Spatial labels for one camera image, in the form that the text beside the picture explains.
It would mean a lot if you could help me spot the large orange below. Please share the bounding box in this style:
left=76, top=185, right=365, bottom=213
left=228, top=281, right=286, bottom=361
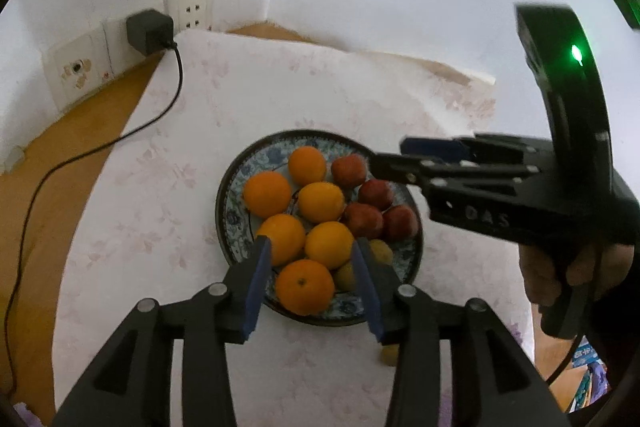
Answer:
left=242, top=171, right=292, bottom=219

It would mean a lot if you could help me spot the damaged white wall plate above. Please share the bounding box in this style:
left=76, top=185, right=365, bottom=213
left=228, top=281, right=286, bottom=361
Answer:
left=42, top=28, right=113, bottom=113

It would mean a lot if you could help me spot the black ring tracker mount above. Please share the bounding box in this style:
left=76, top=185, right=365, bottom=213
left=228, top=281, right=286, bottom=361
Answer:
left=512, top=3, right=613, bottom=339

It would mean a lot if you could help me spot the black power adapter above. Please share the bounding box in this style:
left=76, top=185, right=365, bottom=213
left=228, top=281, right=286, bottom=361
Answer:
left=126, top=9, right=175, bottom=56

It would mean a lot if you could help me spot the right hand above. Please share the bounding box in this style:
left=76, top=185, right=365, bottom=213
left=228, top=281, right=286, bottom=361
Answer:
left=518, top=244, right=634, bottom=307

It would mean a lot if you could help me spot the blue white patterned plate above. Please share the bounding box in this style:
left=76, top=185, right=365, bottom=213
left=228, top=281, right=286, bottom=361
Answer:
left=216, top=130, right=423, bottom=326

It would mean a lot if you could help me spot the purple fleece blanket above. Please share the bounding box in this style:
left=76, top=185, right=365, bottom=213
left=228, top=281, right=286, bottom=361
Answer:
left=13, top=402, right=42, bottom=427

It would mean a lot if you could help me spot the small yellow-green fruit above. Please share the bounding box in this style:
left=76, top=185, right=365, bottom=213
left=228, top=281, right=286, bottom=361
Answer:
left=369, top=239, right=394, bottom=265
left=334, top=262, right=356, bottom=293
left=380, top=343, right=399, bottom=367

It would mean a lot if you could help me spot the black power cable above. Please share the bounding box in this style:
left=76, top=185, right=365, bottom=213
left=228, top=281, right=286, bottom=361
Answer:
left=3, top=43, right=185, bottom=396

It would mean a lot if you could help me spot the small yellow-green fruit top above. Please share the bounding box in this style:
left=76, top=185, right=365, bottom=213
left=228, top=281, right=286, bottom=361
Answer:
left=380, top=343, right=399, bottom=367

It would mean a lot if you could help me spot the white floral pillow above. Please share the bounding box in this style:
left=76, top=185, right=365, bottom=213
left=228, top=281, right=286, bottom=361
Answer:
left=51, top=28, right=536, bottom=427

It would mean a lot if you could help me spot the white wall socket panel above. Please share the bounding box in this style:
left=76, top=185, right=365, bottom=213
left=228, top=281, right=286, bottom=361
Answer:
left=103, top=0, right=215, bottom=76

